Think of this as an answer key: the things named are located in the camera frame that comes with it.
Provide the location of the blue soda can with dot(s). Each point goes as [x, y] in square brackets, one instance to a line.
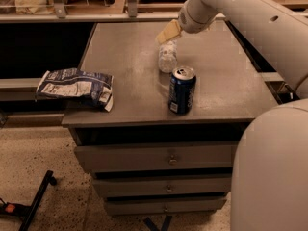
[181, 90]

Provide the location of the grey drawer cabinet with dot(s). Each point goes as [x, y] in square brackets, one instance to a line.
[229, 94]

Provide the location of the clear plastic water bottle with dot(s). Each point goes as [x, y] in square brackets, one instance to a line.
[168, 56]

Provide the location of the black metal stand leg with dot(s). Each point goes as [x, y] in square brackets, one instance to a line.
[26, 213]

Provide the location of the bottom grey drawer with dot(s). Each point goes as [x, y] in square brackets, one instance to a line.
[164, 206]

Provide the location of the blue white chip bag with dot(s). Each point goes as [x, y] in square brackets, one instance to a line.
[91, 87]

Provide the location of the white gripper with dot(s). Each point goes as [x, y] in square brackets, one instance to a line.
[190, 22]

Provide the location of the top grey drawer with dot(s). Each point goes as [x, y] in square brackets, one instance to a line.
[155, 156]

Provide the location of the metal shelf rail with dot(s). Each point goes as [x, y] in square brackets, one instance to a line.
[95, 18]

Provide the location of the grey drawer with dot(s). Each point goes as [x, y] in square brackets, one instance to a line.
[162, 186]
[164, 206]
[155, 156]

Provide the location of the middle grey drawer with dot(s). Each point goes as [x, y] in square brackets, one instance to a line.
[162, 186]

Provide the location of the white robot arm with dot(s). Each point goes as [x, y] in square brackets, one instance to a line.
[269, 189]

